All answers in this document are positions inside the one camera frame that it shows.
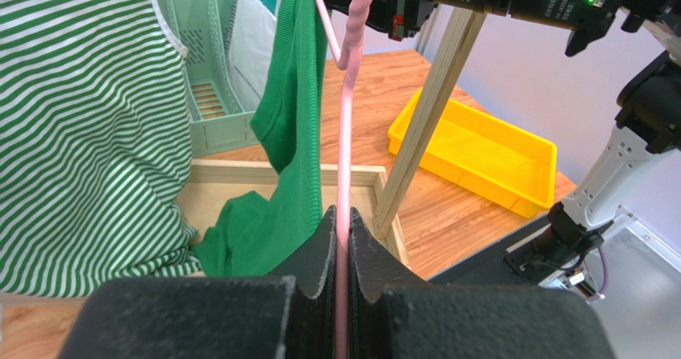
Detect wooden clothes rack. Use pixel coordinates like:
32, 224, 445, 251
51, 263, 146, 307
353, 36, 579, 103
175, 6, 488, 269

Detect yellow plastic tray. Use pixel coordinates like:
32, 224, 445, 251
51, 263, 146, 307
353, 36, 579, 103
419, 99, 557, 218

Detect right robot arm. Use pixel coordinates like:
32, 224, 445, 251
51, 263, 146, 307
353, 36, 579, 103
315, 0, 680, 285

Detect pink wire hanger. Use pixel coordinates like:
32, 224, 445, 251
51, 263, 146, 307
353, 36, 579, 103
315, 0, 372, 358

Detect mint green file organizer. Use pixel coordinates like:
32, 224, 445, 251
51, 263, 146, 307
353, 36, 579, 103
158, 0, 281, 158

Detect green white striped tank top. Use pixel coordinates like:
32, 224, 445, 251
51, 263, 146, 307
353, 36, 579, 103
1, 0, 201, 298

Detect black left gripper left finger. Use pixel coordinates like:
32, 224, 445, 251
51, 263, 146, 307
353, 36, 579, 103
59, 207, 337, 358

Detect white folders in organizer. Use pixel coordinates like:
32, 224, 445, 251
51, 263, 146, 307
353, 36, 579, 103
226, 0, 277, 111

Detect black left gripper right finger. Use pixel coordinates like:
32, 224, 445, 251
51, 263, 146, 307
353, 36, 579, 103
348, 210, 615, 358

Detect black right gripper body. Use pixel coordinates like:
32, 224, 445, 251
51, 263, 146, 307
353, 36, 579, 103
324, 0, 438, 41

